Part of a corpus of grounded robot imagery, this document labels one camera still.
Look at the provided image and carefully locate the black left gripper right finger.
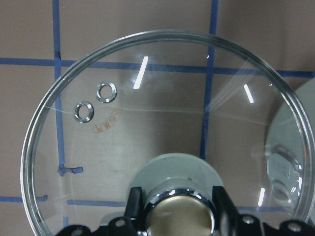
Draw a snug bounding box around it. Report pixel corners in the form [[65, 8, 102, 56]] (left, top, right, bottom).
[[212, 186, 263, 236]]

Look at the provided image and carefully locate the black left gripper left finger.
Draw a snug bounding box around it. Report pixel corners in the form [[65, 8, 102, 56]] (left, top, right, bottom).
[[108, 187, 145, 236]]

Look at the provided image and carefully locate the glass pot lid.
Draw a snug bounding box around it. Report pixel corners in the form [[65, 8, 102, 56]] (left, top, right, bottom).
[[21, 30, 315, 236]]

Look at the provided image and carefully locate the pale green electric pot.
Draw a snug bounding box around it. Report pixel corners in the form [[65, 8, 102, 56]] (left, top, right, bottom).
[[265, 78, 315, 223]]

